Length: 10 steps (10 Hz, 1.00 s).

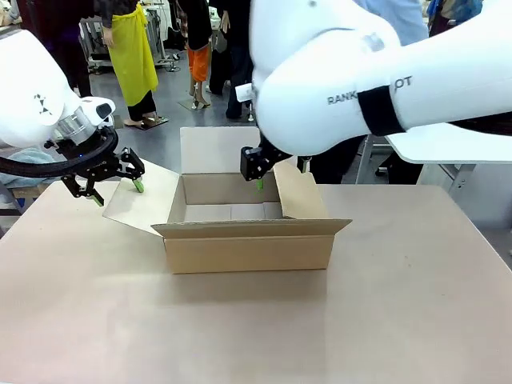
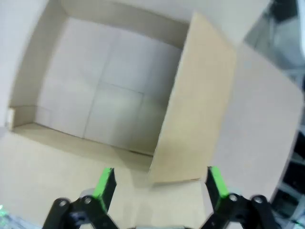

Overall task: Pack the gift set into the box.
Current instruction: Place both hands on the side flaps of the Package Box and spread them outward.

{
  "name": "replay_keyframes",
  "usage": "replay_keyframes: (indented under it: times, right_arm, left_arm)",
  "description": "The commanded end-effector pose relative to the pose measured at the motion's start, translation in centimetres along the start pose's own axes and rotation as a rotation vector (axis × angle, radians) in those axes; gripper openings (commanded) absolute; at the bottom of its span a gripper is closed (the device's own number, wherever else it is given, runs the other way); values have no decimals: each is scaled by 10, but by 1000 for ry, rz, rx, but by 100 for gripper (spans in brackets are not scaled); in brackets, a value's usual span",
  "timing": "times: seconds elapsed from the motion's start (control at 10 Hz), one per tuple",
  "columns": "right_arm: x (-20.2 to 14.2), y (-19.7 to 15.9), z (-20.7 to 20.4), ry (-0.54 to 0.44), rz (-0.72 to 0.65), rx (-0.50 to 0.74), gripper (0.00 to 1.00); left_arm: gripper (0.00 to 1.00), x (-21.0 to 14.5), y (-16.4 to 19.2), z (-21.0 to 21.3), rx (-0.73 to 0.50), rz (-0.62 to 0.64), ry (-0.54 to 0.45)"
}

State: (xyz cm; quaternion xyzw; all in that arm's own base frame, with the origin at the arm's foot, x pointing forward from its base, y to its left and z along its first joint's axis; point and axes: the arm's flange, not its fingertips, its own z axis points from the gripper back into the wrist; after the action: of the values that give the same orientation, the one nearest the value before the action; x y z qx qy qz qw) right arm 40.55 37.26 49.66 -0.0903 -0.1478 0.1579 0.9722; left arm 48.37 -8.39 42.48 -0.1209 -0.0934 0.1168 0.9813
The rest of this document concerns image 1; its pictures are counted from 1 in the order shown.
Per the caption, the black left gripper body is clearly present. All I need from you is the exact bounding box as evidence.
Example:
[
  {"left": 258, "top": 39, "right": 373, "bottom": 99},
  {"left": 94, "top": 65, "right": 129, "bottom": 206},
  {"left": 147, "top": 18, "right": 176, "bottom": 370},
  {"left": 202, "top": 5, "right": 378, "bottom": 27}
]
[{"left": 44, "top": 126, "right": 126, "bottom": 182}]

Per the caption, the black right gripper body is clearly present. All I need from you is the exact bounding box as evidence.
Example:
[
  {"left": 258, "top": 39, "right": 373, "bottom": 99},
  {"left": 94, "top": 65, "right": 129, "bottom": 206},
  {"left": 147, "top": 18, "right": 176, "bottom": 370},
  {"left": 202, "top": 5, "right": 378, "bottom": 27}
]
[{"left": 258, "top": 134, "right": 292, "bottom": 165}]

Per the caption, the brown cardboard box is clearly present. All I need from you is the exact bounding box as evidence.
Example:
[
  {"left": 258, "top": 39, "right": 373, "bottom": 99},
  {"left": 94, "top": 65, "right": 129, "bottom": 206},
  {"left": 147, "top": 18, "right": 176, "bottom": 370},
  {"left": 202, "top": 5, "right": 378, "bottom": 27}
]
[{"left": 102, "top": 126, "right": 354, "bottom": 276}]

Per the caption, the white tag on arm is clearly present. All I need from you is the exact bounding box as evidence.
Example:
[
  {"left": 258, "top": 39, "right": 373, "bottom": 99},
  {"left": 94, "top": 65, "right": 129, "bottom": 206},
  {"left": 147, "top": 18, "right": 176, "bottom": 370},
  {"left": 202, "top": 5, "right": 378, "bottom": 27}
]
[{"left": 234, "top": 82, "right": 258, "bottom": 103}]

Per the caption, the light blue cloth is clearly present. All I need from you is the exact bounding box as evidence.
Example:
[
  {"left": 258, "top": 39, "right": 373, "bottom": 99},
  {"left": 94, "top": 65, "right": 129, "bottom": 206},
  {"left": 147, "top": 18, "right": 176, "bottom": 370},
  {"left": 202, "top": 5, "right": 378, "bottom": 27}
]
[{"left": 0, "top": 146, "right": 55, "bottom": 189}]

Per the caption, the mannequin with yellow apron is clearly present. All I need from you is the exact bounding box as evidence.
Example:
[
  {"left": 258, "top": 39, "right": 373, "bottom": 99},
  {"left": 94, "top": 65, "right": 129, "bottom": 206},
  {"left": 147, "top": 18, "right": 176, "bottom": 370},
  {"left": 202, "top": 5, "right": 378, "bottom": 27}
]
[{"left": 94, "top": 0, "right": 170, "bottom": 130}]

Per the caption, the mannequin with orange shorts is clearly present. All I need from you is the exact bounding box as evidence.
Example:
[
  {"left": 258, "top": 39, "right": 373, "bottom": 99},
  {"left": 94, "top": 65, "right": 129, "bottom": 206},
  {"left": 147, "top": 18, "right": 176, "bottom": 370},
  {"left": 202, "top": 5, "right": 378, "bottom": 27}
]
[{"left": 178, "top": 0, "right": 214, "bottom": 111}]

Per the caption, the white equipment cart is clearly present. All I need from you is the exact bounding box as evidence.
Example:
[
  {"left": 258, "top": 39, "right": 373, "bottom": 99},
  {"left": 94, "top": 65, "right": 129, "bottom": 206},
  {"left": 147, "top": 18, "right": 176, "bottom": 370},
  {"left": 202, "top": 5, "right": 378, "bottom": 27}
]
[{"left": 79, "top": 18, "right": 115, "bottom": 75}]

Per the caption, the white work table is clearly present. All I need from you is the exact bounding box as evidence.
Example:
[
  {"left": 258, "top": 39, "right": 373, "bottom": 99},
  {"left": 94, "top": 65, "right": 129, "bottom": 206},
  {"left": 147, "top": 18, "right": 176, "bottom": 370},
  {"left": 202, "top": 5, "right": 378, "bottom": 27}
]
[{"left": 354, "top": 131, "right": 512, "bottom": 189}]

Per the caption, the person in blue shirt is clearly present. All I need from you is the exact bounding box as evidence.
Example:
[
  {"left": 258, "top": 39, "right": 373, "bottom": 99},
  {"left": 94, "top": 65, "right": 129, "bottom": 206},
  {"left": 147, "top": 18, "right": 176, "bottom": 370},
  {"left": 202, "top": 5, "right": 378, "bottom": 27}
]
[{"left": 311, "top": 0, "right": 431, "bottom": 186}]

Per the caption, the black corrugated cable conduit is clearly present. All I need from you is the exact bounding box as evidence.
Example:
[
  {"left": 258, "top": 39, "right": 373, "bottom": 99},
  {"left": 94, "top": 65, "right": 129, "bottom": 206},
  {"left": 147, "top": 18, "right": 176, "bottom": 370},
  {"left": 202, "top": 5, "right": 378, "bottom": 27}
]
[{"left": 0, "top": 128, "right": 120, "bottom": 178}]

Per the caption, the black strap on arm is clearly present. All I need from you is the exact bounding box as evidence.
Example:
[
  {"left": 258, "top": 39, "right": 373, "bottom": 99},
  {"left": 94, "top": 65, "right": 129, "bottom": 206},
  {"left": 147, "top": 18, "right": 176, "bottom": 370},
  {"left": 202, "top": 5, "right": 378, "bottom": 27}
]
[{"left": 357, "top": 85, "right": 407, "bottom": 138}]

